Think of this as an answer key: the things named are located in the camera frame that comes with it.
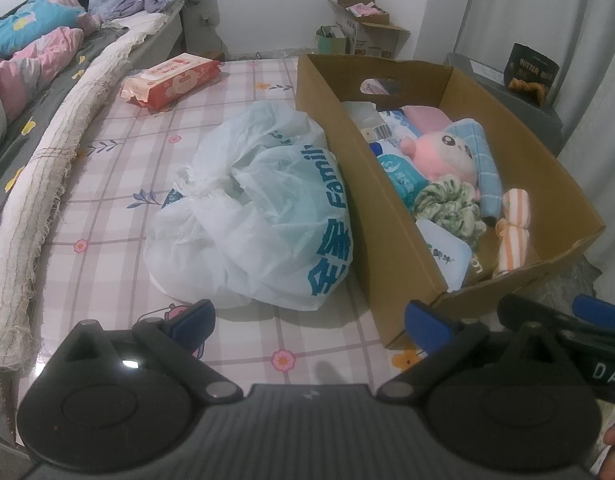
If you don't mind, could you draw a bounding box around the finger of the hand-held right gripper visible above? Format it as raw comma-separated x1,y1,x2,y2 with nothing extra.
496,294,595,342
573,294,615,333

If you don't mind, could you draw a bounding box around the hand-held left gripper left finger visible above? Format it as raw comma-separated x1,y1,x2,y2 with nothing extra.
62,299,245,403

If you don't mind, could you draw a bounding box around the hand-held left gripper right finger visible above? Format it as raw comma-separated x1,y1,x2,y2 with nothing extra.
376,300,568,403

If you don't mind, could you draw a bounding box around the orange striped cloth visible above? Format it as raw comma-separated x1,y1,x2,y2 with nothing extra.
491,189,533,278

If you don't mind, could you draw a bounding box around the white flat pack green logo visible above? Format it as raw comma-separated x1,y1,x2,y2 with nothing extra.
415,217,472,293

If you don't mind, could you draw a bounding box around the green scrunchie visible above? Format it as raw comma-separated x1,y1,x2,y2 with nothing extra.
413,174,488,238

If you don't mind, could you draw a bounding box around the blue checked towel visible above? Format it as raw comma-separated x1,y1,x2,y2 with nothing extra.
447,119,503,221

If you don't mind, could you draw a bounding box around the white and teal wipes packet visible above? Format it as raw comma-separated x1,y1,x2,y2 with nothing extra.
370,141,431,213

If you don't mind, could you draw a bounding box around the large brown cardboard box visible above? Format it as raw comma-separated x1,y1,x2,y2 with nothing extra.
294,52,608,351

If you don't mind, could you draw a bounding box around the pink plush toy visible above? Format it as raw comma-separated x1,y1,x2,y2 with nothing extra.
398,127,483,201

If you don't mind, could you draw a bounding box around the blue tissue pack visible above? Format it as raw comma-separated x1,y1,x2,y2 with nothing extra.
380,109,419,138

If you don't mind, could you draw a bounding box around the pink cloth pack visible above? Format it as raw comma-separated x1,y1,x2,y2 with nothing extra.
402,105,455,136

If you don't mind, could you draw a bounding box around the clear plastic packet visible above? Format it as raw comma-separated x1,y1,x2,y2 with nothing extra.
343,101,391,142

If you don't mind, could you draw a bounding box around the white plastic shopping bag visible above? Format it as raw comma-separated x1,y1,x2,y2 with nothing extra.
143,100,355,311

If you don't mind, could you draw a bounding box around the plaid printed mat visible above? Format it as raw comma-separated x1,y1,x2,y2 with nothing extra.
17,57,428,401

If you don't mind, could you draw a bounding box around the grey cabinet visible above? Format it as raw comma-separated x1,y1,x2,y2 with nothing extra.
442,52,568,158

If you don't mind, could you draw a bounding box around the white fringed rolled cloth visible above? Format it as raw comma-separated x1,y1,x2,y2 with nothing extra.
0,25,170,376

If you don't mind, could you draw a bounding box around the black snack bag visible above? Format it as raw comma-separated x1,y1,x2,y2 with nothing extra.
505,42,561,107

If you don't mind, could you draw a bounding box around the white paper sheet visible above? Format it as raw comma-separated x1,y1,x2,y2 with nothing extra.
465,57,508,83

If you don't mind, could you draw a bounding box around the red wet wipes pack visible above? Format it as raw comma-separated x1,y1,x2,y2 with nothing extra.
120,53,223,110

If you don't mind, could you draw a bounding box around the grey flowered bedsheet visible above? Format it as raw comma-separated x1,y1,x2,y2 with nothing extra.
0,25,133,211

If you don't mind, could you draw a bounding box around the small open cardboard box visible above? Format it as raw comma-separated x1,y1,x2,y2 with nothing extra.
323,0,412,58

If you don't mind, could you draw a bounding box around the grey nightstand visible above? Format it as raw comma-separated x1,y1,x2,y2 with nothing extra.
181,0,228,61

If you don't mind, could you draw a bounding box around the small green white box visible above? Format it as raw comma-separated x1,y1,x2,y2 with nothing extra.
315,25,348,55

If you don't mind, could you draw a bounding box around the white curtain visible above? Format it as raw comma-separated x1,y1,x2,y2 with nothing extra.
455,0,615,271

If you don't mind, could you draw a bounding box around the pink and blue quilt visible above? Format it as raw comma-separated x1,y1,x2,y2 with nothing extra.
0,0,100,166

